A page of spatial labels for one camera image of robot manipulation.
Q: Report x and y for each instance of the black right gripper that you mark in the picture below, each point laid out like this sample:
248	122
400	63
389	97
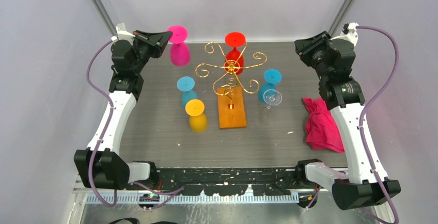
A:
304	47

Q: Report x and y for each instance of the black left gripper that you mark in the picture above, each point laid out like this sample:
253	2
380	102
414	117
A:
153	40

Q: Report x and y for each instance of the pink wine glass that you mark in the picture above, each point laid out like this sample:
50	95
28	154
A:
179	51

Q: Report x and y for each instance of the blue wine glass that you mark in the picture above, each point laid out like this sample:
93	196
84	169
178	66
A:
186	85
272	77

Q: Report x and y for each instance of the red wine glass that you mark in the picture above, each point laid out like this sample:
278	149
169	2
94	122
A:
235	39

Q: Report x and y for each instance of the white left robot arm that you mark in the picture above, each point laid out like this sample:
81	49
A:
99	165

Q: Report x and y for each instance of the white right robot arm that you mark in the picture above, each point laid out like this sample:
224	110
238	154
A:
366	182

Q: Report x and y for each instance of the clear wine glass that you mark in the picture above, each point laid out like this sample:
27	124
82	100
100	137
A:
270	100

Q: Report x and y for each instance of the yellow wine glass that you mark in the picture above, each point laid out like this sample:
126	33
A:
197	119

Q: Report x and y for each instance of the crumpled pink cloth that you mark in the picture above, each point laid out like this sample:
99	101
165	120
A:
321	129

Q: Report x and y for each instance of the gold wire wine glass rack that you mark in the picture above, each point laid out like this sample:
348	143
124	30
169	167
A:
229	89

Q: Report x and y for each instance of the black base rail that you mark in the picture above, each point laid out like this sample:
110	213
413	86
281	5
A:
228	181

